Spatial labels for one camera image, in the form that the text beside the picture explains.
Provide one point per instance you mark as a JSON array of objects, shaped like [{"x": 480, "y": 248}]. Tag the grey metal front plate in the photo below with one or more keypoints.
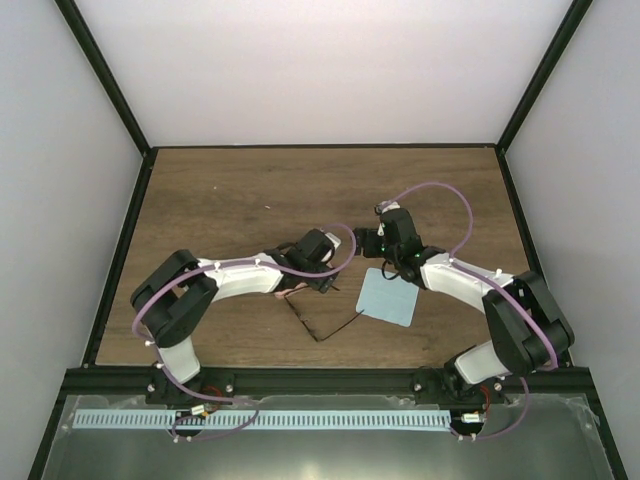
[{"x": 528, "y": 437}]

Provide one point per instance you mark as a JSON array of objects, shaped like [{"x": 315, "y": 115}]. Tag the light blue slotted strip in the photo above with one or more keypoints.
[{"x": 419, "y": 420}]

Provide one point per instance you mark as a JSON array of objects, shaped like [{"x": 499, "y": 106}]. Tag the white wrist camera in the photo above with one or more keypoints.
[
  {"x": 385, "y": 206},
  {"x": 334, "y": 242}
]

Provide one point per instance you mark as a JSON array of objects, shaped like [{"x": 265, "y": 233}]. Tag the light blue cleaning cloth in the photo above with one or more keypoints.
[{"x": 392, "y": 301}]

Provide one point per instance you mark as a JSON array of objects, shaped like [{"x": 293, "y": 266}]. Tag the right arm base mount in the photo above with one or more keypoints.
[{"x": 445, "y": 388}]

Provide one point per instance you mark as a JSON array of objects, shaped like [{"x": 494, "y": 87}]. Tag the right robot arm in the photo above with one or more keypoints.
[{"x": 528, "y": 330}]

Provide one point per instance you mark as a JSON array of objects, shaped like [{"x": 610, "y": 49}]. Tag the black sunglasses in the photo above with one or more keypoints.
[{"x": 317, "y": 331}]

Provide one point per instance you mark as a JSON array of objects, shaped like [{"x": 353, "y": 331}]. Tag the pink glasses case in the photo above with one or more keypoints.
[{"x": 283, "y": 294}]

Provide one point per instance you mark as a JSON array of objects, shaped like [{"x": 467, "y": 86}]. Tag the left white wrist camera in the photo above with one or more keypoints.
[{"x": 334, "y": 242}]

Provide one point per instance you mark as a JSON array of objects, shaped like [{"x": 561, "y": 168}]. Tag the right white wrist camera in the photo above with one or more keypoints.
[{"x": 385, "y": 206}]

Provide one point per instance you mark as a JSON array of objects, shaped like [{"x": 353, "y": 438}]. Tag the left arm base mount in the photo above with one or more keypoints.
[{"x": 209, "y": 382}]

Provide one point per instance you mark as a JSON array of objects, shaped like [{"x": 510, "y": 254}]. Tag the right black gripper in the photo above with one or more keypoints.
[{"x": 360, "y": 235}]

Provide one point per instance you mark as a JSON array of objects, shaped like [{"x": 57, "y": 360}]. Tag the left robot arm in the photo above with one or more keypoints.
[{"x": 174, "y": 298}]

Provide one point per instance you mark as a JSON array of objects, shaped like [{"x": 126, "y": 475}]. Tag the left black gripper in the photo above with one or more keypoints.
[{"x": 334, "y": 275}]

